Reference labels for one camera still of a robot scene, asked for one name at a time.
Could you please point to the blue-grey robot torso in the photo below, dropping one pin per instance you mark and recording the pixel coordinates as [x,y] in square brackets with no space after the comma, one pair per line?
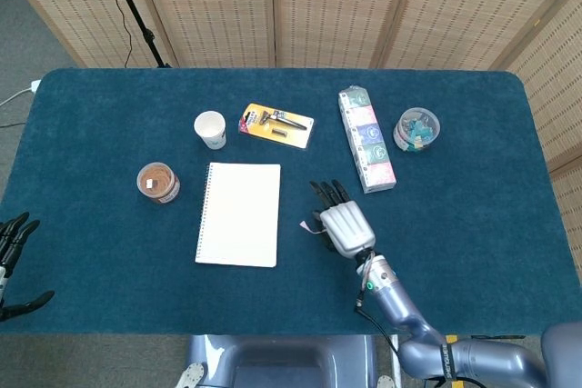
[282,361]

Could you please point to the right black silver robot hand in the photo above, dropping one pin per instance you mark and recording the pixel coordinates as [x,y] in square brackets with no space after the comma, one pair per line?
[348,229]

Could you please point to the yellow razor blister pack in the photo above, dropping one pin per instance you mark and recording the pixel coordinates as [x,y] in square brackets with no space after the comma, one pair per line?
[291,133]

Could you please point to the colourful tissue pack strip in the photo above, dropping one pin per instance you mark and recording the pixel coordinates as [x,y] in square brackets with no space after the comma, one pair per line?
[368,142]

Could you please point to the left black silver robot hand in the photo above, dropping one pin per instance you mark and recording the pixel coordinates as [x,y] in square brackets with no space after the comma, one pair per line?
[11,238]

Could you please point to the clear tub of binder clips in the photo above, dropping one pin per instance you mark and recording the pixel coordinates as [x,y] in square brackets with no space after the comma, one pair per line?
[416,129]

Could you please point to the black tripod stand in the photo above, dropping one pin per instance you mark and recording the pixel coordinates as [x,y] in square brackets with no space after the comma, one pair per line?
[147,36]

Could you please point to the white spiral notebook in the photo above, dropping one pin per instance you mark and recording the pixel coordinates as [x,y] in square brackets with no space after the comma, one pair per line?
[241,215]

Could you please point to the bamboo folding screen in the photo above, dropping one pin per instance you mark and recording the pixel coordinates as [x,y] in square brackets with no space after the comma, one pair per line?
[336,6]

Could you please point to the white robot base foot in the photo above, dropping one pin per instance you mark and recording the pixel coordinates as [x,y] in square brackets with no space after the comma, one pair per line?
[385,382]
[191,374]

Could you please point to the blue table mat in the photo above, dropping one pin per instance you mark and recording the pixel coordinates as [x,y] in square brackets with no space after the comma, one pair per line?
[91,133]

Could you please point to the white power plug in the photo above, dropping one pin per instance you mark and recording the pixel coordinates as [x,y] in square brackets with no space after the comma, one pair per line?
[34,86]

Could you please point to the white table leg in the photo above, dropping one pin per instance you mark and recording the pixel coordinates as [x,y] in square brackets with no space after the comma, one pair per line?
[394,372]

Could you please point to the clear tub of rubber bands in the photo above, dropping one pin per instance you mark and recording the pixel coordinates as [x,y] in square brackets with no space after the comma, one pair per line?
[157,181]

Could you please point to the black table frame bar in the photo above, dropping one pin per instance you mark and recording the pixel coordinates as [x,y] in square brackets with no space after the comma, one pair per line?
[495,337]

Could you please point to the white paper cup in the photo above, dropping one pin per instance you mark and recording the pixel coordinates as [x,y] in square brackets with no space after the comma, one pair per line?
[210,126]

